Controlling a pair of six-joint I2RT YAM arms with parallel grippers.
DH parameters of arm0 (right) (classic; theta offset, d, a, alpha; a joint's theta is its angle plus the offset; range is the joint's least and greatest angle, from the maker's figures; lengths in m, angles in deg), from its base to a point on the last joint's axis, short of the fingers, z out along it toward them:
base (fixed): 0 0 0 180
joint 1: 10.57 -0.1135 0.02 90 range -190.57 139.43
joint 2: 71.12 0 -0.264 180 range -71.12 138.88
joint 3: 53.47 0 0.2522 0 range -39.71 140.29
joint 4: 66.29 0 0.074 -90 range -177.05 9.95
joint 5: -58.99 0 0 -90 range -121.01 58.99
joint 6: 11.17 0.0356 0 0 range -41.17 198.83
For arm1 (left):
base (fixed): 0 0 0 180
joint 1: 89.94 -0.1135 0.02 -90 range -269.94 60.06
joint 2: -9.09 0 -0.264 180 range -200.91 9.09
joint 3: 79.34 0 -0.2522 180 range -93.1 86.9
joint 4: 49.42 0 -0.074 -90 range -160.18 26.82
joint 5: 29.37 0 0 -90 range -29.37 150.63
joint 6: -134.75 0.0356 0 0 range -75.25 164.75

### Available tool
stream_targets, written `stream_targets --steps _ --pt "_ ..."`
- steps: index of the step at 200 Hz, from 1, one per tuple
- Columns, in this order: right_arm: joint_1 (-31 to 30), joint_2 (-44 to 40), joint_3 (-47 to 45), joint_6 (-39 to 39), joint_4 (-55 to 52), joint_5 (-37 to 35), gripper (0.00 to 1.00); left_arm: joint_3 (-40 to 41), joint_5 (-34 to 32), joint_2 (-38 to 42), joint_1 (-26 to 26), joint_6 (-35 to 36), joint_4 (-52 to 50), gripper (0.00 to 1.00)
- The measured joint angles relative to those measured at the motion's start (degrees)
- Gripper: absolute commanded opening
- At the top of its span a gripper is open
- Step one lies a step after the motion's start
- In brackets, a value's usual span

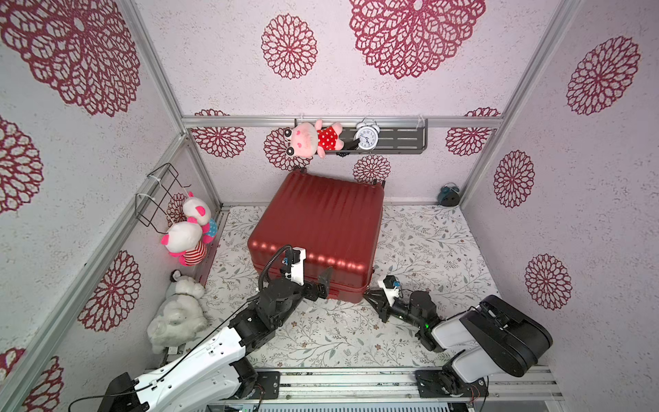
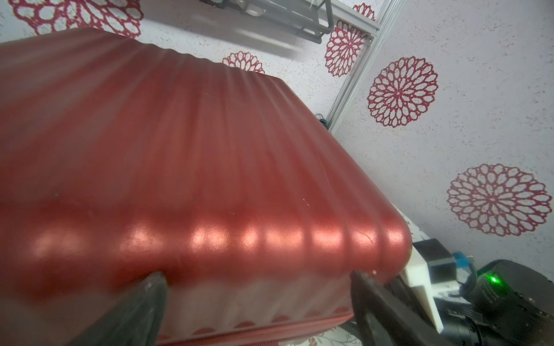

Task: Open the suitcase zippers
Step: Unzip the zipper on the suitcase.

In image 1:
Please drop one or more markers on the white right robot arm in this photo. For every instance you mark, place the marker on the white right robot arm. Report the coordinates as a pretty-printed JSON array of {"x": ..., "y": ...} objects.
[{"x": 506, "y": 341}]

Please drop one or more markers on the pink pig plush toy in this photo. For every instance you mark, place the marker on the pink pig plush toy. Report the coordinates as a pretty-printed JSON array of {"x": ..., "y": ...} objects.
[{"x": 307, "y": 140}]

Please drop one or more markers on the white fluffy dog plush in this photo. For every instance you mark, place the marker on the white fluffy dog plush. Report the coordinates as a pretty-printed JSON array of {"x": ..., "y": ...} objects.
[{"x": 181, "y": 316}]

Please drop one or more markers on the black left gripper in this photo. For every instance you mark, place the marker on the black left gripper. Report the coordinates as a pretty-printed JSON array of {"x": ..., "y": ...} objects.
[{"x": 323, "y": 285}]

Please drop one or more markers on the small teal round device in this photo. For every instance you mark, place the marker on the small teal round device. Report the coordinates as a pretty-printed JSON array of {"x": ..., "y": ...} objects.
[{"x": 449, "y": 195}]

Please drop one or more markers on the grey metal wall shelf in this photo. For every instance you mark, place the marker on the grey metal wall shelf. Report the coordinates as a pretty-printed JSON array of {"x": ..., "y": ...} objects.
[{"x": 392, "y": 141}]

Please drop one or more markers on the white twin-bell alarm clock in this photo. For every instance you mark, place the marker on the white twin-bell alarm clock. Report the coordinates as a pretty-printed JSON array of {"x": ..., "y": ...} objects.
[{"x": 367, "y": 134}]

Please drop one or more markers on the white plush red striped shirt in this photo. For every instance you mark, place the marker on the white plush red striped shirt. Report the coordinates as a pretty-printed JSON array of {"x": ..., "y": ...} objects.
[{"x": 184, "y": 242}]

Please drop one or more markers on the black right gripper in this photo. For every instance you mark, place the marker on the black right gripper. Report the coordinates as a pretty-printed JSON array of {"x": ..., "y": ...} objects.
[{"x": 386, "y": 304}]

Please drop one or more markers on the aluminium frame back rail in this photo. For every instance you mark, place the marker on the aluminium frame back rail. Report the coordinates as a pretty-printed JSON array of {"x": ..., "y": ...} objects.
[{"x": 417, "y": 121}]

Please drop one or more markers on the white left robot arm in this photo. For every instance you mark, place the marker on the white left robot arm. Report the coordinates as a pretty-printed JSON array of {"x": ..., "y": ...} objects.
[{"x": 218, "y": 367}]

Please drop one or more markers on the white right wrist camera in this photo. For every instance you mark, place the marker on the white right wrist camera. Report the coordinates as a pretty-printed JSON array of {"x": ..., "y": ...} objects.
[{"x": 391, "y": 288}]

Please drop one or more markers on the white plush blue dotted shirt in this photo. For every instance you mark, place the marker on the white plush blue dotted shirt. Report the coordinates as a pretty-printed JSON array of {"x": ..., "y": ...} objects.
[{"x": 197, "y": 211}]

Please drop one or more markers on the red hard-shell suitcase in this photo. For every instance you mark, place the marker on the red hard-shell suitcase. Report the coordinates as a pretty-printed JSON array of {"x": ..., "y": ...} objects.
[{"x": 337, "y": 222}]

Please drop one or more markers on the aluminium frame rail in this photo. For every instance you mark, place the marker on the aluminium frame rail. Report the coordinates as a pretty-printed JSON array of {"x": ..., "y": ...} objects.
[
  {"x": 417, "y": 121},
  {"x": 51, "y": 334}
]

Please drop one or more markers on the black wire wall basket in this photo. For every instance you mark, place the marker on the black wire wall basket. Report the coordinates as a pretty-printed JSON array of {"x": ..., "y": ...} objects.
[{"x": 162, "y": 203}]

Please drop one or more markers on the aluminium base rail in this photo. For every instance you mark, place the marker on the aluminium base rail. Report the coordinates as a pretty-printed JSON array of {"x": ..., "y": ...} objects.
[{"x": 403, "y": 384}]

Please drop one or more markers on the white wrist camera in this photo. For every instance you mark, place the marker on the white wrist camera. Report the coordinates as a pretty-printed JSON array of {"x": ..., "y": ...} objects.
[
  {"x": 391, "y": 288},
  {"x": 293, "y": 265}
]

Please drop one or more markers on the aluminium frame left rail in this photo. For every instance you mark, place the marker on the aluminium frame left rail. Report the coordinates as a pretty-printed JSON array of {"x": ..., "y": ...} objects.
[{"x": 51, "y": 334}]

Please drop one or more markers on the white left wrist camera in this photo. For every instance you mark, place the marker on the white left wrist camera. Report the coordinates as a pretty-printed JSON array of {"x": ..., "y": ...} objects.
[{"x": 293, "y": 265}]

